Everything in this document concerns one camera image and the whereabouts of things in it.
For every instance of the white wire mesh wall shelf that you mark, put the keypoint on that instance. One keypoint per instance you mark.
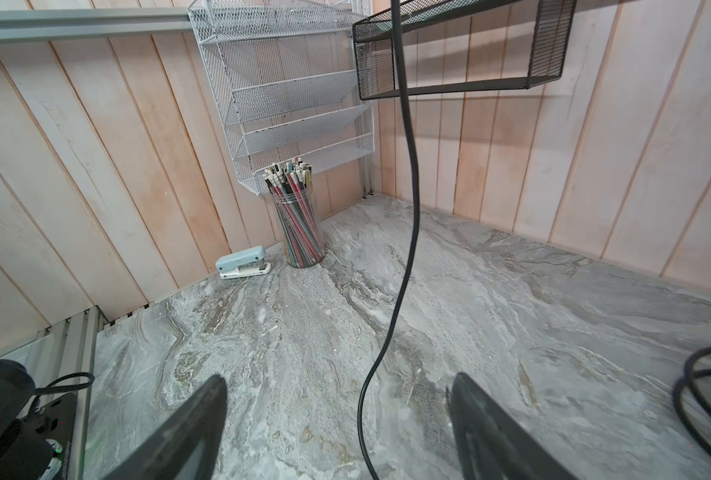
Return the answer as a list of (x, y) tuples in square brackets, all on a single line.
[(283, 78)]

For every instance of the black wire mesh wall basket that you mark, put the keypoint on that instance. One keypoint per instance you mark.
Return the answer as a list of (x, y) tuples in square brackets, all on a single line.
[(456, 48)]

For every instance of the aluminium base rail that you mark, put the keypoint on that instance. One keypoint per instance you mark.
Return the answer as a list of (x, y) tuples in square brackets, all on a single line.
[(54, 356)]

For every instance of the clear cup of pencils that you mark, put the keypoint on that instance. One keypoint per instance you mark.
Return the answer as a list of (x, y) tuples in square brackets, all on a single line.
[(290, 185)]

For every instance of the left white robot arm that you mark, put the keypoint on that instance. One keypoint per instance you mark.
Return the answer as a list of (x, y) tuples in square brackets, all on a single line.
[(13, 426)]

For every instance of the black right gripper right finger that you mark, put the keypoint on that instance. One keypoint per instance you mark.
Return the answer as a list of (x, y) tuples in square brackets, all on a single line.
[(490, 444)]

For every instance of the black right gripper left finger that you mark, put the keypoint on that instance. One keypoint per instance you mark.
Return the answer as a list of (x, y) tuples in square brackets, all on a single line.
[(186, 445)]

